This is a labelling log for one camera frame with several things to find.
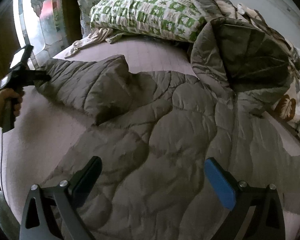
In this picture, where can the green white patterned pillow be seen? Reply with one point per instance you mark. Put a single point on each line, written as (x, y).
(177, 20)

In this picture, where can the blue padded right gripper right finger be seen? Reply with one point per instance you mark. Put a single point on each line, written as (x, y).
(267, 221)

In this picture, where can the light green fuzzy cloth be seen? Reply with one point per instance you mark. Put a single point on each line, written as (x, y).
(9, 226)

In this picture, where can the floral leaf print blanket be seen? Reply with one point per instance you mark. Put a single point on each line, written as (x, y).
(237, 50)

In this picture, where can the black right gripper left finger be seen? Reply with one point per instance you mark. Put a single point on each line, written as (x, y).
(38, 220)

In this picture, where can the beige crumpled cloth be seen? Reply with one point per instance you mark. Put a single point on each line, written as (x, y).
(97, 36)

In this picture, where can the window with stained glass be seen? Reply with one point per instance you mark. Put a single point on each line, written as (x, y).
(40, 23)

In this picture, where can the olive quilted hooded jacket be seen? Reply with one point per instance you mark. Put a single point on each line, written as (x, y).
(103, 89)

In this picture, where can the person's left hand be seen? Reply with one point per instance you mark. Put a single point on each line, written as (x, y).
(10, 93)

